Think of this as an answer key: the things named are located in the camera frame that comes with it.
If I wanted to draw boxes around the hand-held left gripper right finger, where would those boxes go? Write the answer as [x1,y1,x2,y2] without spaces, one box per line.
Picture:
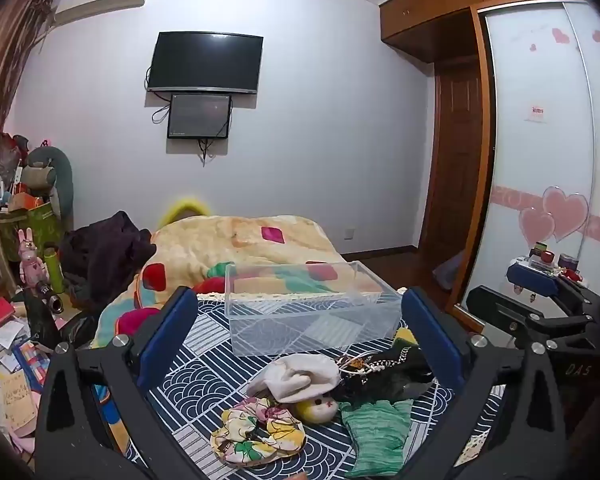
[402,286,568,480]

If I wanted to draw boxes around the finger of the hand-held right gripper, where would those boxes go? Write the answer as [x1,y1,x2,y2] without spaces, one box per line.
[466,285,598,350]
[506,262,600,317]

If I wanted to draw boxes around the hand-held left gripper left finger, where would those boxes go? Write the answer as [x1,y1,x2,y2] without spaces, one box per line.
[35,286,201,480]

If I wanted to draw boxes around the white soft cloth hat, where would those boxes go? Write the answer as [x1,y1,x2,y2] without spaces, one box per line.
[246,353,341,404]

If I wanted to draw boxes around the blue patterned bed sheet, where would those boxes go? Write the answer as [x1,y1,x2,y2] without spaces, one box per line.
[145,294,506,480]

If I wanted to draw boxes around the dark green floral cloth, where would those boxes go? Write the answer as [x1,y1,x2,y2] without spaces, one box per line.
[337,335,436,403]

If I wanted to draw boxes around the pink heart stickers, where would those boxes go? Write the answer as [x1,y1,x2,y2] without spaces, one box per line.
[519,187,590,243]

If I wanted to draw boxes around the yellow patchwork fleece blanket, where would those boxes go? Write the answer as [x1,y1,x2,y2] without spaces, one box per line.
[92,214,381,348]

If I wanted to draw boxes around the dark clothing pile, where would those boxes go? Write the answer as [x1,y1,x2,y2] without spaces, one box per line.
[59,211,157,311]

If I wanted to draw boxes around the white sliding wardrobe door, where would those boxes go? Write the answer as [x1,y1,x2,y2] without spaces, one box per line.
[482,2,600,311]

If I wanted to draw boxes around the green knitted cloth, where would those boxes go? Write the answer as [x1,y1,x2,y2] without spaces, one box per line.
[339,400,413,478]

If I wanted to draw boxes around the black bag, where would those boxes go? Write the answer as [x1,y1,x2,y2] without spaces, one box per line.
[22,290,98,351]

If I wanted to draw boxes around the clear plastic storage box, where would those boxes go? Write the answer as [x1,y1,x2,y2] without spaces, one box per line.
[224,260,403,357]

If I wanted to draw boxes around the yellow plush pillow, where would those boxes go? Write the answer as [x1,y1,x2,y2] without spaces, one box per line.
[159,199,216,228]

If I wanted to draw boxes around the green cardboard tube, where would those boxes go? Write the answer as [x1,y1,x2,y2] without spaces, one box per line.
[42,242,66,295]

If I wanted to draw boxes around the floral fabric scrunchie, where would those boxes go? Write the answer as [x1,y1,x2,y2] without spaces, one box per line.
[210,396,307,462]

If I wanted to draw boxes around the yellow plush doll head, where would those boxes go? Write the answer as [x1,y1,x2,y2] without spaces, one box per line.
[294,394,340,423]

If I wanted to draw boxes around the wooden room door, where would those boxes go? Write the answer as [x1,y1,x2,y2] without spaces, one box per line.
[420,62,486,261]

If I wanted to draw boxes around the pink rabbit toy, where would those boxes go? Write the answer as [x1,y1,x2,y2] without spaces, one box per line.
[17,228,48,288]

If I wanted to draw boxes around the pile of papers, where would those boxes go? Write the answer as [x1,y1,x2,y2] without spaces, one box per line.
[0,310,56,456]

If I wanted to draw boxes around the green paper bag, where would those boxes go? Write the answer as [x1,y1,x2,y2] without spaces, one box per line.
[0,200,63,261]

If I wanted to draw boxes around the grey green plush toy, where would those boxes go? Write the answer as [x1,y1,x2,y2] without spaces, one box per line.
[22,146,74,221]

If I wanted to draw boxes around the wooden overhead cabinet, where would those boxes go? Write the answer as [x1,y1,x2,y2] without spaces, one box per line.
[378,0,588,63]

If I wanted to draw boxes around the brown curtain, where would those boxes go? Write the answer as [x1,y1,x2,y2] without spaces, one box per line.
[0,0,56,271]

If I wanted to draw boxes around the small black wall monitor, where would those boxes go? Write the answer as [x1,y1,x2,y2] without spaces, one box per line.
[167,93,232,140]

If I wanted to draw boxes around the black wall television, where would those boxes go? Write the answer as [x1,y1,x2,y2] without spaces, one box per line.
[146,31,264,96]

